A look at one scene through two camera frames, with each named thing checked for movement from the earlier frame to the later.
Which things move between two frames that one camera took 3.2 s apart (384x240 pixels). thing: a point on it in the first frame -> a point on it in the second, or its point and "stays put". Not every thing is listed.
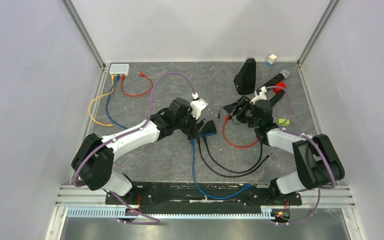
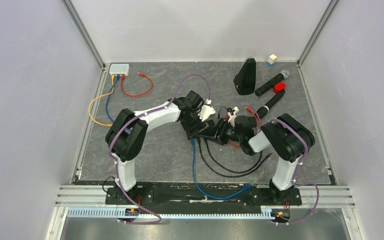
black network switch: (206, 128) stays put
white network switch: (119, 69) stays put
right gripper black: (244, 103) -> (222, 124)
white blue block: (271, 59) stays put
